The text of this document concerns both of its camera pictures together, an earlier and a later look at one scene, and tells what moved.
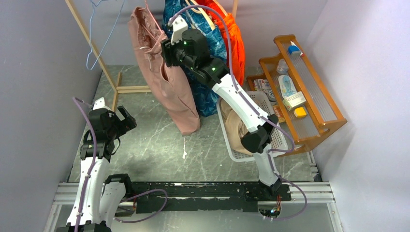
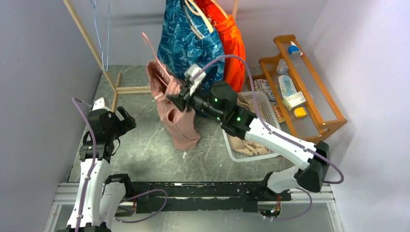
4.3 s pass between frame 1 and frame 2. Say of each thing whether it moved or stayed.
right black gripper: moved
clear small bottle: stayed
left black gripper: stayed
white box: stayed
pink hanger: moved
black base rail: stayed
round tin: stayed
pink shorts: moved
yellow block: stayed
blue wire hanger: moved
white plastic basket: stayed
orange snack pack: stayed
